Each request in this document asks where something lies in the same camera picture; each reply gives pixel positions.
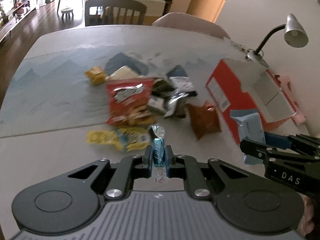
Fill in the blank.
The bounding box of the blue candy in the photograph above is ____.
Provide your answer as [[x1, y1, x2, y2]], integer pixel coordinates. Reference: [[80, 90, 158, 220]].
[[150, 124, 169, 183]]

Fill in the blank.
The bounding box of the light blue snack packet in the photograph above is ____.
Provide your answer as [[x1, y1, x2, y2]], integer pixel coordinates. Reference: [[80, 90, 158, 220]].
[[229, 108, 267, 166]]

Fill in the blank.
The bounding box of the yellow minion snack pack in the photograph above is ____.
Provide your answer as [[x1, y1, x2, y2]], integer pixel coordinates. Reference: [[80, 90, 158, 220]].
[[86, 127, 151, 152]]

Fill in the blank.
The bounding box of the brown Oreo snack bag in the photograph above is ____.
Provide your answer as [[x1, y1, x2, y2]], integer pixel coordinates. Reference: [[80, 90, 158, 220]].
[[186, 101, 221, 140]]

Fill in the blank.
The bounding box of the red chips bag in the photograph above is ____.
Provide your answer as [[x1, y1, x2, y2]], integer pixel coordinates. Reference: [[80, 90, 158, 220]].
[[106, 77, 156, 126]]

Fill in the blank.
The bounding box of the black white snack packet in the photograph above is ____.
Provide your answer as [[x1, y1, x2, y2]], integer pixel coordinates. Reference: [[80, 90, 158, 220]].
[[148, 76, 198, 119]]

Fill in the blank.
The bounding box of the cream white snack packet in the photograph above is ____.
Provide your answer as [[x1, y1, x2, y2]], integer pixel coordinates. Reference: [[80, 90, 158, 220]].
[[107, 66, 140, 81]]

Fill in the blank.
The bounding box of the small yellow snack packet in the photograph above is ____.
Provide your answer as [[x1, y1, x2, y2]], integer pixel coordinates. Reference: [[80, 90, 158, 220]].
[[85, 67, 107, 86]]

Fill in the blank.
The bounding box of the pink heart pouch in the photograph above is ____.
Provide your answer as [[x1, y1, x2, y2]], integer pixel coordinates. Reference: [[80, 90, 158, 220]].
[[274, 74, 306, 126]]

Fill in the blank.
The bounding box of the red cardboard shoe box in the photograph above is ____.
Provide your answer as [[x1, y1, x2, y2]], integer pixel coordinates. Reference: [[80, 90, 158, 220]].
[[206, 58, 298, 144]]

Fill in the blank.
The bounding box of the grey desk lamp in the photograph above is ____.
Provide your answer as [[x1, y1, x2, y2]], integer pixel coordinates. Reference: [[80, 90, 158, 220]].
[[246, 13, 309, 67]]

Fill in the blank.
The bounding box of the blue mountain table mat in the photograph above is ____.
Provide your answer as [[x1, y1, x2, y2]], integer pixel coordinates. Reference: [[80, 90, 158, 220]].
[[1, 47, 223, 137]]

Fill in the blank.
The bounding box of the pink upholstered chair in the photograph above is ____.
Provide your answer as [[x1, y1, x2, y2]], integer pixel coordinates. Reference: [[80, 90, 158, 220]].
[[152, 12, 230, 39]]

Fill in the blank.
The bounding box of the dark wooden chair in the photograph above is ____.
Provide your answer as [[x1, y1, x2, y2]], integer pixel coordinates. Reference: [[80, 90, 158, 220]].
[[85, 0, 147, 27]]

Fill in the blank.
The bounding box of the small wooden stool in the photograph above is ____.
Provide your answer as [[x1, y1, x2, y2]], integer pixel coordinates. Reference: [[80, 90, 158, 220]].
[[61, 8, 74, 20]]

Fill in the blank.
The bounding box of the wooden tv cabinet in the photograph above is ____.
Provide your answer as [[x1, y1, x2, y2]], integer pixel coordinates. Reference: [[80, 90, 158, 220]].
[[1, 0, 37, 42]]

